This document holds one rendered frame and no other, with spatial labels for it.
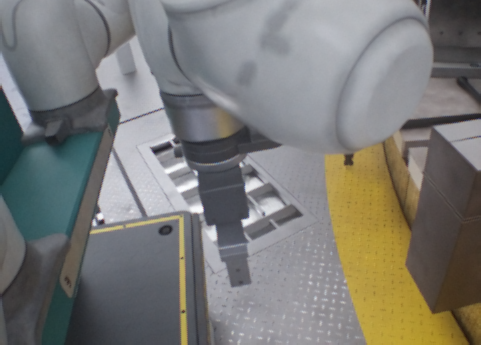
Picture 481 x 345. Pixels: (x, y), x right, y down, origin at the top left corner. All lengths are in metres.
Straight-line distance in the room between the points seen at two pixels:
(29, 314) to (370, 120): 0.38
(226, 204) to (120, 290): 0.63
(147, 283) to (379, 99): 0.86
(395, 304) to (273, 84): 1.15
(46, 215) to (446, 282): 0.71
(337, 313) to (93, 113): 0.89
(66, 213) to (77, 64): 0.30
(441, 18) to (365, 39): 1.62
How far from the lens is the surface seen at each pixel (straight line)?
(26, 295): 0.46
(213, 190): 0.39
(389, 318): 1.26
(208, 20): 0.19
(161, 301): 0.94
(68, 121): 0.78
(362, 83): 0.17
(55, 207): 0.61
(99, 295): 1.01
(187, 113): 0.37
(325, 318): 1.24
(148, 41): 0.34
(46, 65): 0.75
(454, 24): 1.80
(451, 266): 0.79
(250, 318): 1.25
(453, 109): 1.64
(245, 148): 0.41
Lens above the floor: 1.05
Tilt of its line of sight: 35 degrees down
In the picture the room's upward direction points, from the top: 9 degrees counter-clockwise
